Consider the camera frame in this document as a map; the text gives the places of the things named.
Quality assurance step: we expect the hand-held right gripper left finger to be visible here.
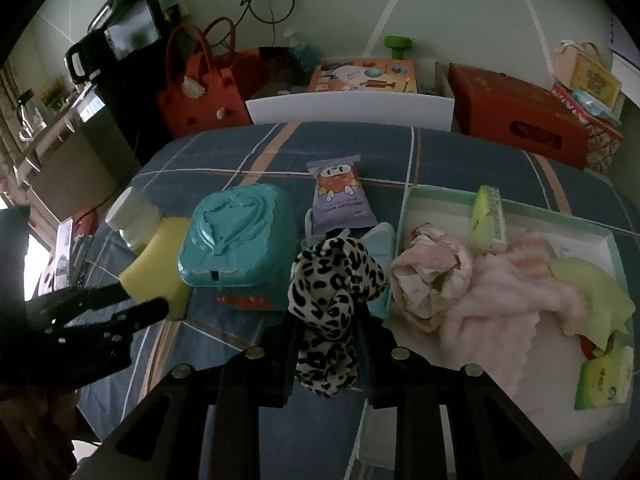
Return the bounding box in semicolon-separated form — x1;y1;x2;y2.
75;317;306;480

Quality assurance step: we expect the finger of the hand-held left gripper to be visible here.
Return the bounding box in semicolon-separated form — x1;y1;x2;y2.
47;299;171;347
27;282;136;322

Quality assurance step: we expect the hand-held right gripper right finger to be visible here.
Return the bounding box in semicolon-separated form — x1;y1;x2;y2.
350;310;581;480

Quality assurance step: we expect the yellow sponge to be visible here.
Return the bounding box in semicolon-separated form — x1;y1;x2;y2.
119;216;193;321

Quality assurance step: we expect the leopard print scrunchie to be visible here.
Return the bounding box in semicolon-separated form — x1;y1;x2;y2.
289;230;388;398

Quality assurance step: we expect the pink fluffy cloth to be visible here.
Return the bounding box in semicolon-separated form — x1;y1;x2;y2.
435;237;591;401

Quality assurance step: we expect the white tray box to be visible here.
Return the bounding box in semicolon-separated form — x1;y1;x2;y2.
357;184;632;466

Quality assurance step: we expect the white bottle with green label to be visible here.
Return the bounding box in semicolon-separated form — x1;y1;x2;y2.
104;186;163;253

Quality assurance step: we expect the pink floral cloth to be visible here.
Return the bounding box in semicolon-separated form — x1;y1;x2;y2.
389;222;473;333

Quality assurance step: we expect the teal wipes box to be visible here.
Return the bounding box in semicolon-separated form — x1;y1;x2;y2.
177;183;301;313

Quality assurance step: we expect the dark cabinet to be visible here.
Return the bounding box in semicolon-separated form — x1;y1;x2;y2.
75;85;146;201

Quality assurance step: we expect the purple snack packet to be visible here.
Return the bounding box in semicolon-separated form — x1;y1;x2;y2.
306;154;378;233

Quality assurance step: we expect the green tissue pack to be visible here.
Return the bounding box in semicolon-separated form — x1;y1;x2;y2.
467;185;508;256

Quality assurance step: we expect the small red object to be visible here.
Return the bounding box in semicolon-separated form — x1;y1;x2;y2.
579;337;608;361

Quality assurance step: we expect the blue plaid blanket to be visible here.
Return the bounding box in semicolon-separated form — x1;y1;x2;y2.
75;120;640;480

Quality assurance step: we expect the red tote bag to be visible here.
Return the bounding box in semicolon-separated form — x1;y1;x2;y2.
156;16;273;140

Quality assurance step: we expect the green flat packet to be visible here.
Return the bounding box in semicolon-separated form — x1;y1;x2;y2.
574;345;635;411

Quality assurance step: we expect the light green cloth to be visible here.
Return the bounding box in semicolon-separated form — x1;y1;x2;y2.
547;256;636;348

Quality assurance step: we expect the white board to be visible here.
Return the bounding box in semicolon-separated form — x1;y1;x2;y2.
245;92;455;133

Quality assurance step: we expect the black appliance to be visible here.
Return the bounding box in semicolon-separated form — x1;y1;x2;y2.
65;0;166;86

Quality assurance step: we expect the orange printed box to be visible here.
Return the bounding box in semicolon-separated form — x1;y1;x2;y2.
307;58;418;95

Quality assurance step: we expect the red cardboard box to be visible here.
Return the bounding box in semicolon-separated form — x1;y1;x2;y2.
447;62;588;171

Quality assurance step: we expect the clear water bottle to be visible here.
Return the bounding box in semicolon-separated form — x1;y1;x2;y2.
285;30;316;71

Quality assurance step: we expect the patterned basket with items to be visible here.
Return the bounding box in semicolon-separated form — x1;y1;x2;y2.
552;82;626;176

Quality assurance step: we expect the green dumbbell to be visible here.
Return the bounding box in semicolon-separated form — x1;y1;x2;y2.
383;35;412;61

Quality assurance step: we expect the light blue packet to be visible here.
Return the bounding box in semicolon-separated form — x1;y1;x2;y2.
570;89;618;118

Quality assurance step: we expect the yellow gift box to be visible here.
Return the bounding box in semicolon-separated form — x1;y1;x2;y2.
555;40;621;106

